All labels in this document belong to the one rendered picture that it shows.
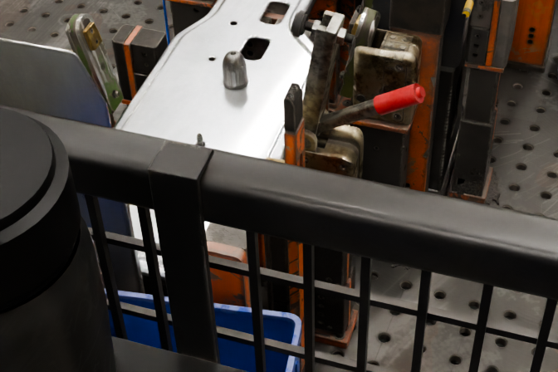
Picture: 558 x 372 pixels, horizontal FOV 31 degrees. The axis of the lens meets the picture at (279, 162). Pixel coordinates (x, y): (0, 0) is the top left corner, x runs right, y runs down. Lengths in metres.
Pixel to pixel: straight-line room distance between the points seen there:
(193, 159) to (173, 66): 0.96
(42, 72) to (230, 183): 0.48
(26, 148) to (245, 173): 0.10
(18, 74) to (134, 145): 0.47
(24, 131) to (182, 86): 0.99
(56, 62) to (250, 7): 0.65
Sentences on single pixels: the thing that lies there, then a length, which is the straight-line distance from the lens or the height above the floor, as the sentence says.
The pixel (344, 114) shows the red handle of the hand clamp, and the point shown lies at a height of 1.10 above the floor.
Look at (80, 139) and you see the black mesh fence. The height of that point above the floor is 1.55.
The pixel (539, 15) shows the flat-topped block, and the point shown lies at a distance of 1.80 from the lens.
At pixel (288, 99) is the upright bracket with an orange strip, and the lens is 0.99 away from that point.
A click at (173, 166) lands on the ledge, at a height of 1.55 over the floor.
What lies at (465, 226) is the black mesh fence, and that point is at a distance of 0.39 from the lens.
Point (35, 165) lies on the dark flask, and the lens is 0.34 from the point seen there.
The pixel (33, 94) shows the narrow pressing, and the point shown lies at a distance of 0.90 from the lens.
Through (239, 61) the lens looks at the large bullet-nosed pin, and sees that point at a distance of 1.30.
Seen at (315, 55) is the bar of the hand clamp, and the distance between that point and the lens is 1.07.
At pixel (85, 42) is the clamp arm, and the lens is 1.28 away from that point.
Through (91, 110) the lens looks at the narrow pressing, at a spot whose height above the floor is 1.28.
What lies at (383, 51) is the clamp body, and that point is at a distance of 1.27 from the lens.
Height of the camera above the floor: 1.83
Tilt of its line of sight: 43 degrees down
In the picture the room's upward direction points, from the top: 2 degrees counter-clockwise
